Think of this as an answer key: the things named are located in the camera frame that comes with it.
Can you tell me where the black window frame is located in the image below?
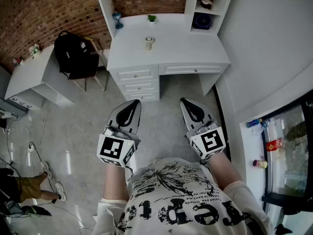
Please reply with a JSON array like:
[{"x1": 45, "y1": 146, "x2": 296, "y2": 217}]
[{"x1": 246, "y1": 89, "x2": 313, "y2": 215}]

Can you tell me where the small white desk drawer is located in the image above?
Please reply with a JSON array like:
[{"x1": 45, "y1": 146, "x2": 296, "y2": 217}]
[
  {"x1": 121, "y1": 81, "x2": 159, "y2": 93},
  {"x1": 116, "y1": 69, "x2": 155, "y2": 82},
  {"x1": 126, "y1": 91, "x2": 160, "y2": 101}
]

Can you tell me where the blue hourglass ornament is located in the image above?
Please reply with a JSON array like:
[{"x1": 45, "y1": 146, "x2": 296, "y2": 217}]
[{"x1": 112, "y1": 12, "x2": 124, "y2": 29}]

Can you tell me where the wide white desk drawer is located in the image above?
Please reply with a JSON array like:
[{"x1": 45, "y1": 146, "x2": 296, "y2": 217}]
[{"x1": 160, "y1": 64, "x2": 224, "y2": 75}]

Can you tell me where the person's right forearm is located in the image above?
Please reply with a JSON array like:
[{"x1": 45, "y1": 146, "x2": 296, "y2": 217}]
[{"x1": 207, "y1": 152, "x2": 244, "y2": 190}]

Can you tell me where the wooden chair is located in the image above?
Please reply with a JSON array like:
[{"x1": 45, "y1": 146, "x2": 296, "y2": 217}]
[{"x1": 68, "y1": 36, "x2": 110, "y2": 93}]

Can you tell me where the white side table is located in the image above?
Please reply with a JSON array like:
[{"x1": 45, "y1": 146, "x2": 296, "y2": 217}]
[{"x1": 4, "y1": 44, "x2": 74, "y2": 107}]

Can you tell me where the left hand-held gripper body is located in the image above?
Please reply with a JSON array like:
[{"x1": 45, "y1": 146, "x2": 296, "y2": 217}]
[{"x1": 96, "y1": 125, "x2": 141, "y2": 168}]

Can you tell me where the person's white printed t-shirt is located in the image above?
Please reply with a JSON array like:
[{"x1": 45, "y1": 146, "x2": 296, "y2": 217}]
[{"x1": 91, "y1": 157, "x2": 274, "y2": 235}]

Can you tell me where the person's left forearm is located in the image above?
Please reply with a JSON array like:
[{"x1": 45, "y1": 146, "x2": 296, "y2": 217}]
[{"x1": 102, "y1": 164, "x2": 130, "y2": 202}]

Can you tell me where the pink and yellow toy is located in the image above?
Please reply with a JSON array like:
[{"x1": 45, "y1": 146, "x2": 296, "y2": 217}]
[{"x1": 253, "y1": 159, "x2": 268, "y2": 169}]

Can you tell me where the blue bottle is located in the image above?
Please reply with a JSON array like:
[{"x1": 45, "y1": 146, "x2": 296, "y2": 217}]
[{"x1": 246, "y1": 118, "x2": 263, "y2": 128}]

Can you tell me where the round purple device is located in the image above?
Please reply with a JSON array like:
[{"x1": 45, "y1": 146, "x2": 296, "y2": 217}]
[{"x1": 192, "y1": 13, "x2": 213, "y2": 30}]

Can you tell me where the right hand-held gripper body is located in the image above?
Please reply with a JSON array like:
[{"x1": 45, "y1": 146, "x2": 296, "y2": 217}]
[{"x1": 186, "y1": 119, "x2": 226, "y2": 160}]

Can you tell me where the grey equipment rack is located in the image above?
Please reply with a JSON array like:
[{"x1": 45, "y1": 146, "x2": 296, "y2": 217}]
[{"x1": 0, "y1": 96, "x2": 29, "y2": 119}]

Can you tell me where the black backpack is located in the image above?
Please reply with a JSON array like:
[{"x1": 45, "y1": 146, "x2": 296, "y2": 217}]
[{"x1": 53, "y1": 30, "x2": 100, "y2": 80}]

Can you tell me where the white desk with hutch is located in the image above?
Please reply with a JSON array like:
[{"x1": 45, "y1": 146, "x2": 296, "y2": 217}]
[{"x1": 92, "y1": 0, "x2": 237, "y2": 102}]

